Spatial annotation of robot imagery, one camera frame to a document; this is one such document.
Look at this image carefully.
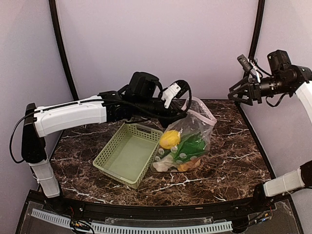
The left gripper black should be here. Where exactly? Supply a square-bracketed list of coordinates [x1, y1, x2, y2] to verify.
[134, 97, 188, 128]

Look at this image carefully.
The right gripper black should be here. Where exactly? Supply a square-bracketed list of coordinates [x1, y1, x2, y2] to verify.
[228, 74, 292, 105]

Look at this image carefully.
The yellow lemon top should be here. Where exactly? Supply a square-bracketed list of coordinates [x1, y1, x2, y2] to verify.
[159, 130, 181, 150]

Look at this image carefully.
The clear zip top bag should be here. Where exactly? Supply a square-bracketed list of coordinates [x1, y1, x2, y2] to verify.
[150, 97, 217, 173]

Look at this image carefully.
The green white bok choy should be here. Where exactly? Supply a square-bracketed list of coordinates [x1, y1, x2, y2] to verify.
[151, 134, 210, 173]

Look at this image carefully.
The beige plastic basket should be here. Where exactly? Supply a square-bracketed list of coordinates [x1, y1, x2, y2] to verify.
[93, 123, 163, 189]

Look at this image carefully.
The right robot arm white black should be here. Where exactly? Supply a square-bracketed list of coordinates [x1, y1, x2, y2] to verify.
[228, 50, 312, 212]

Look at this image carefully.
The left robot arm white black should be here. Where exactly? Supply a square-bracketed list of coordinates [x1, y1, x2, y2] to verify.
[14, 72, 192, 213]

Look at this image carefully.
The right clear acrylic plate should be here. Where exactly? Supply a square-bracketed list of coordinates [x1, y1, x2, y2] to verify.
[244, 199, 299, 234]

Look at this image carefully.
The clear acrylic plate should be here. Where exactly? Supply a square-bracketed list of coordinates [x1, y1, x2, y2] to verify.
[15, 201, 73, 234]
[244, 199, 299, 234]

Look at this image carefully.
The left clear acrylic plate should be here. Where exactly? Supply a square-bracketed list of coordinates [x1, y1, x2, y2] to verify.
[15, 201, 73, 234]

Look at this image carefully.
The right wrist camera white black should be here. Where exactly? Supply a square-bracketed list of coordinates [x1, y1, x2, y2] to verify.
[237, 54, 263, 83]

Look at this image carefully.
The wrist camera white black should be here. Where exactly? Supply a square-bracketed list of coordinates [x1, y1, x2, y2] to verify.
[237, 54, 263, 83]
[161, 80, 192, 109]

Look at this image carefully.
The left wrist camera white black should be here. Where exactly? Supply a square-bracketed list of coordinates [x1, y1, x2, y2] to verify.
[161, 80, 192, 109]

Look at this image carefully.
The right black frame post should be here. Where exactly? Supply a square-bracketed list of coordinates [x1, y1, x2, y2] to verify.
[248, 0, 265, 59]

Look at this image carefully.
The black curved front rail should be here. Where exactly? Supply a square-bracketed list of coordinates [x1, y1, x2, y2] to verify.
[26, 190, 291, 220]

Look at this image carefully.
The white slotted cable duct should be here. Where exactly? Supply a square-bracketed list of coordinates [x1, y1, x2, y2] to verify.
[31, 209, 233, 234]

